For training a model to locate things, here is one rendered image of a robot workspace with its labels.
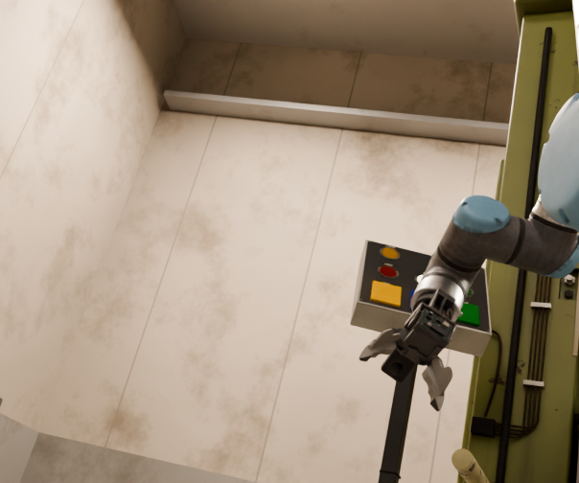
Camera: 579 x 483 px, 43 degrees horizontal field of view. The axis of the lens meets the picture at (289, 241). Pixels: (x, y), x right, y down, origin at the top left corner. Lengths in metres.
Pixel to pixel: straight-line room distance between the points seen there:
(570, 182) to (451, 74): 6.13
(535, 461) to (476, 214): 0.91
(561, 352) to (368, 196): 4.21
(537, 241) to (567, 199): 0.56
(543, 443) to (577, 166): 1.34
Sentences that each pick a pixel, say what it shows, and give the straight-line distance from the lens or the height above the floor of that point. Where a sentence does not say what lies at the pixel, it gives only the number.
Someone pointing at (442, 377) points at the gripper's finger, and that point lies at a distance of 1.25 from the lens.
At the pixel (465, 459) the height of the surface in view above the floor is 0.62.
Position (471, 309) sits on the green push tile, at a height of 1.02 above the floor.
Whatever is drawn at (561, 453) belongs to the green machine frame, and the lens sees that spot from 2.06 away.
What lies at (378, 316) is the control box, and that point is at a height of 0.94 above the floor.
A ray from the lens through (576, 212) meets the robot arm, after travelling 0.80.
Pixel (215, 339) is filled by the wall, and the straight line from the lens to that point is 5.84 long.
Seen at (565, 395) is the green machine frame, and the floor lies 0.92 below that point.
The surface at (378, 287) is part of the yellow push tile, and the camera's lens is 1.85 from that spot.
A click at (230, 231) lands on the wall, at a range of 6.21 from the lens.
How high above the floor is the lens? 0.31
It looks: 25 degrees up
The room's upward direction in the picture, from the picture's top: 15 degrees clockwise
